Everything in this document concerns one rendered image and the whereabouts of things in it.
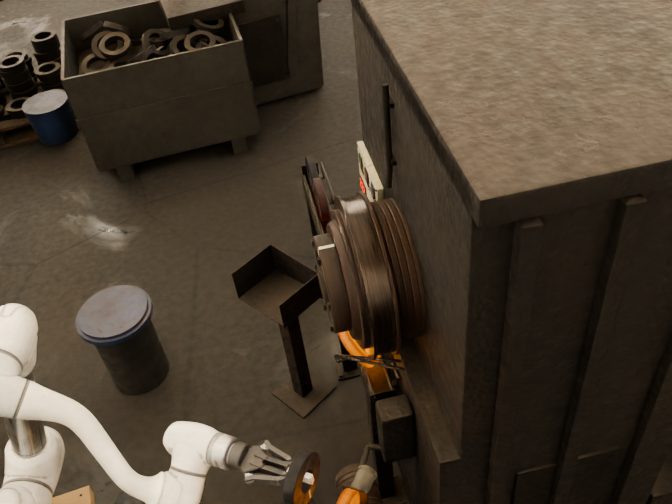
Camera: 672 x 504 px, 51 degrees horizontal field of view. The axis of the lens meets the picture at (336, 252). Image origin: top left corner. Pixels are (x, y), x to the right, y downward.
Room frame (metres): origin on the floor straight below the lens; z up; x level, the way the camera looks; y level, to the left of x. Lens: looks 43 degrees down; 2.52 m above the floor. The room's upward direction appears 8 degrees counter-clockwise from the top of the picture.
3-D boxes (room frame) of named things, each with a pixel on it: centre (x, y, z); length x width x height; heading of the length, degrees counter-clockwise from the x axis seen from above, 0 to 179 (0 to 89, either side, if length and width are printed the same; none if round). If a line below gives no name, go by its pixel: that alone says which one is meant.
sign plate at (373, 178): (1.73, -0.14, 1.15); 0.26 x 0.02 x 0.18; 7
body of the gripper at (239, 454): (1.01, 0.31, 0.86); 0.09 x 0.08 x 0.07; 62
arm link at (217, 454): (1.04, 0.37, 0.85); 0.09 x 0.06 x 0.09; 152
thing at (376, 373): (1.36, -0.08, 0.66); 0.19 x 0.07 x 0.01; 7
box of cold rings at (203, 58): (4.03, 0.94, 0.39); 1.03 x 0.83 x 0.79; 101
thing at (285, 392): (1.84, 0.23, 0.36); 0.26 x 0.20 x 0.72; 42
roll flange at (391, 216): (1.39, -0.15, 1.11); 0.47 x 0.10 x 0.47; 7
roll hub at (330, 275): (1.37, 0.03, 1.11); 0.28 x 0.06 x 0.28; 7
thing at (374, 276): (1.38, -0.07, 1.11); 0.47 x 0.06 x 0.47; 7
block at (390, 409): (1.15, -0.11, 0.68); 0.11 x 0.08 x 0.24; 97
